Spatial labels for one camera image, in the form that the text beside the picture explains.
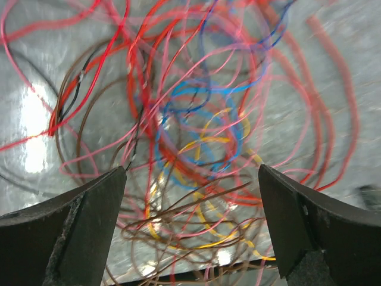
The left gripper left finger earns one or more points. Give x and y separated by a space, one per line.
64 240

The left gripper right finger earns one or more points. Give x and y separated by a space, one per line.
317 239

